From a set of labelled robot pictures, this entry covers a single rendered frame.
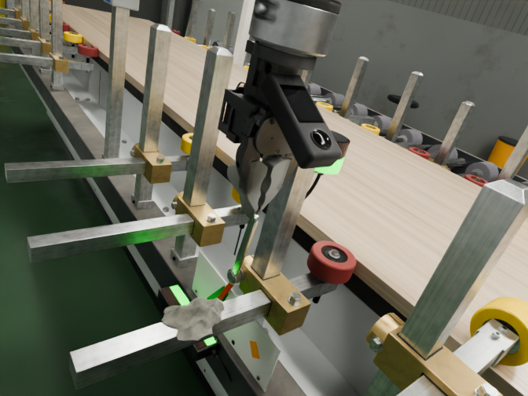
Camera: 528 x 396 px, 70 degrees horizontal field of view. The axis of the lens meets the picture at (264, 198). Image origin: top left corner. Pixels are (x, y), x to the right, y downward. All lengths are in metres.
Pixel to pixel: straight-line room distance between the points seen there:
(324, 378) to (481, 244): 0.54
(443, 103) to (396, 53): 0.83
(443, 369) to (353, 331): 0.37
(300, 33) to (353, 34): 4.78
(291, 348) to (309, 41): 0.65
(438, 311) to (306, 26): 0.31
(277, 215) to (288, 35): 0.26
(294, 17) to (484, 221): 0.26
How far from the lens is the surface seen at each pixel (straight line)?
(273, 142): 0.44
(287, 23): 0.40
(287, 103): 0.40
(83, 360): 0.50
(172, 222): 0.74
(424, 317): 0.44
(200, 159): 0.74
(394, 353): 0.47
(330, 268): 0.64
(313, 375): 0.85
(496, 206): 0.38
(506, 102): 5.23
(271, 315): 0.61
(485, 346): 0.55
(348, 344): 0.84
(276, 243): 0.57
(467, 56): 5.13
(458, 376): 0.47
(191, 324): 0.53
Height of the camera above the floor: 1.25
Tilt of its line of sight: 27 degrees down
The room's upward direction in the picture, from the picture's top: 15 degrees clockwise
